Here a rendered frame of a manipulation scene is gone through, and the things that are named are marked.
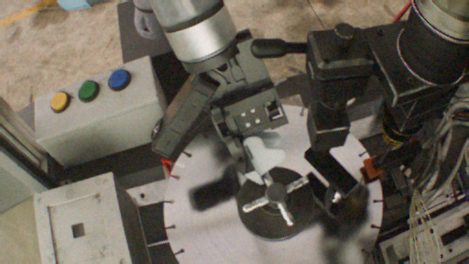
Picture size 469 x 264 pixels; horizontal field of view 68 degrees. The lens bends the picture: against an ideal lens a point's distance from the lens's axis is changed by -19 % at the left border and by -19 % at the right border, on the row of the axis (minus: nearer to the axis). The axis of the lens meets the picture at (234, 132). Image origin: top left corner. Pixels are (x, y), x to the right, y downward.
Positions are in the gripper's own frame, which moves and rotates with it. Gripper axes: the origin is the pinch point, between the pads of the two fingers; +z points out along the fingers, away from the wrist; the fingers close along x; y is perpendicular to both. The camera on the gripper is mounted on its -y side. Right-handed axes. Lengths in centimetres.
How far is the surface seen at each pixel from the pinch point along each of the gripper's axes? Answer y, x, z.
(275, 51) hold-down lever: 8.6, -8.3, -20.1
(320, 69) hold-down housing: 11.4, -14.2, -19.8
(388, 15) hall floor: 80, 144, 52
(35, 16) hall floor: -110, 194, -21
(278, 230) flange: 0.5, -5.3, 6.3
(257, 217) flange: -1.6, -3.2, 4.5
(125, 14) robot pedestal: -22, 66, -15
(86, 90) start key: -26.6, 27.4, -12.8
